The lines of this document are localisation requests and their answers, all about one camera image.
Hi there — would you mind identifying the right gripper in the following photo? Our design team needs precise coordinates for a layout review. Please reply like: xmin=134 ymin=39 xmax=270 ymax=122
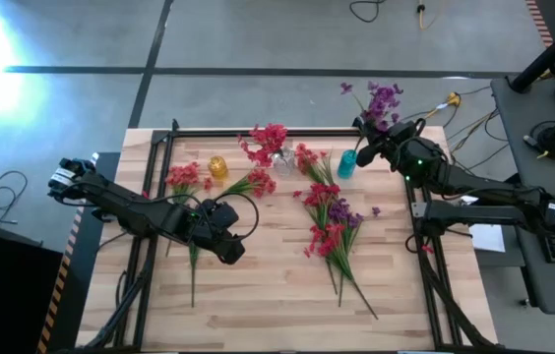
xmin=353 ymin=116 xmax=426 ymax=168

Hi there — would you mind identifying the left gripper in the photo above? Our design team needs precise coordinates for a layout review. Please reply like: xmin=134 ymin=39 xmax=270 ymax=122
xmin=178 ymin=199 xmax=247 ymax=266

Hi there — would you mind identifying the purple artificial flower bunch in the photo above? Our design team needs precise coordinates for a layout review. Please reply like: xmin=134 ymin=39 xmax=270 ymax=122
xmin=327 ymin=198 xmax=382 ymax=308
xmin=339 ymin=81 xmax=405 ymax=151

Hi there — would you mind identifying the orange artificial flower bunch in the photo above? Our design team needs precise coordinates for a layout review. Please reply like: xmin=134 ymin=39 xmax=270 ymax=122
xmin=182 ymin=161 xmax=215 ymax=309
xmin=163 ymin=164 xmax=191 ymax=259

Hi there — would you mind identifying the teal glass vase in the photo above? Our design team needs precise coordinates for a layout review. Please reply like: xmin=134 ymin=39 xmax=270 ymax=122
xmin=337 ymin=148 xmax=359 ymax=180

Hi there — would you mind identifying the yellow glass vase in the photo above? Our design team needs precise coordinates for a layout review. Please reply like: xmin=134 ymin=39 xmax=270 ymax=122
xmin=207 ymin=155 xmax=230 ymax=181

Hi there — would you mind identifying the clear glass vase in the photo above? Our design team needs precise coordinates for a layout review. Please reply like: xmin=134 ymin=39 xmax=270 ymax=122
xmin=272 ymin=147 xmax=298 ymax=177

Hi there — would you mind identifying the yellow power plug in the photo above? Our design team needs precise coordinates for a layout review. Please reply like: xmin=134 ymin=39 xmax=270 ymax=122
xmin=422 ymin=90 xmax=463 ymax=122

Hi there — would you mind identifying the grey desk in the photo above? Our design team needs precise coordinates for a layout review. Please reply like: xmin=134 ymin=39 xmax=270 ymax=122
xmin=473 ymin=76 xmax=555 ymax=316

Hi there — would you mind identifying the black mat with hazard stripe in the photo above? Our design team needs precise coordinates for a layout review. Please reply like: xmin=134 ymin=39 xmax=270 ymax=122
xmin=35 ymin=151 xmax=121 ymax=354

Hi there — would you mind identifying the white paper sheet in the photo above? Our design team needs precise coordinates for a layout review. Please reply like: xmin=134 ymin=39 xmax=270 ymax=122
xmin=459 ymin=194 xmax=507 ymax=255

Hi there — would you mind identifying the black pole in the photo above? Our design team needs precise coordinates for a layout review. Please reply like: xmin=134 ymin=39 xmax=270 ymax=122
xmin=508 ymin=7 xmax=555 ymax=94

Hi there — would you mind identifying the large black box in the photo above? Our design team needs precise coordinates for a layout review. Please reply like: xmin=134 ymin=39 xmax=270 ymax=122
xmin=0 ymin=213 xmax=65 ymax=354

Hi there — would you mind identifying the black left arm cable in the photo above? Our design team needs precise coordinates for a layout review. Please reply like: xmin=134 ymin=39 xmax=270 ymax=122
xmin=211 ymin=190 xmax=261 ymax=243

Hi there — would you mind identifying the black table frame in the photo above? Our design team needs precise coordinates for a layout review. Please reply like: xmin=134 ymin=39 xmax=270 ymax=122
xmin=76 ymin=119 xmax=498 ymax=354

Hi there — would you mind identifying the bundle of floor cables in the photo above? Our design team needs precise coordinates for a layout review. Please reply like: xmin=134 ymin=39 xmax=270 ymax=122
xmin=447 ymin=86 xmax=510 ymax=173

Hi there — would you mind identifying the yellow floor cable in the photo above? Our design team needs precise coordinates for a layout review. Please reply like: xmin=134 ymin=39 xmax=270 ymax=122
xmin=415 ymin=0 xmax=439 ymax=30

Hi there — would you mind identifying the black cable coil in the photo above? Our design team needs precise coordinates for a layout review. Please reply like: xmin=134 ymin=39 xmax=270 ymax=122
xmin=523 ymin=120 xmax=555 ymax=161

